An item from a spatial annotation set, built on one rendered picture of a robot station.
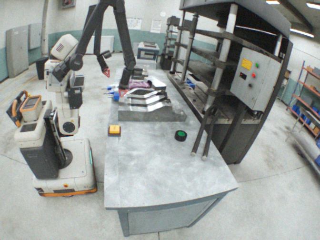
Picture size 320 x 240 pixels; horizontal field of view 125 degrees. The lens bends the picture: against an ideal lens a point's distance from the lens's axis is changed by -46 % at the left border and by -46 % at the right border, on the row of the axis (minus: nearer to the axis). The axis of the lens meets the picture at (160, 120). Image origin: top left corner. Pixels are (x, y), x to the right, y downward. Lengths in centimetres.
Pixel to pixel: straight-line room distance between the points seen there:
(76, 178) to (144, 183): 82
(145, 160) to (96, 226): 91
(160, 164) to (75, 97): 69
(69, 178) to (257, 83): 166
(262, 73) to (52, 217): 210
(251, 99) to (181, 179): 72
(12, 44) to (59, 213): 577
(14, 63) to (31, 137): 549
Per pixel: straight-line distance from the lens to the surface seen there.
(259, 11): 144
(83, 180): 141
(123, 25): 85
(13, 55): 645
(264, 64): 109
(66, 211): 162
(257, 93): 110
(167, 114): 110
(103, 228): 149
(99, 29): 127
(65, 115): 116
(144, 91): 139
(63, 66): 88
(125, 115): 106
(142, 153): 86
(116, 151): 86
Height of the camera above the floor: 143
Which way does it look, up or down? 33 degrees down
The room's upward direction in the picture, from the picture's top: 11 degrees clockwise
